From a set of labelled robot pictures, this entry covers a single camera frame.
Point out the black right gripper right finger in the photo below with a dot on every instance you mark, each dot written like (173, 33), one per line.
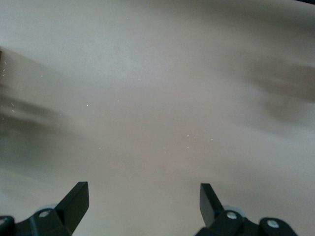
(211, 211)

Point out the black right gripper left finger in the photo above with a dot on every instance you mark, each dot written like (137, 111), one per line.
(71, 209)

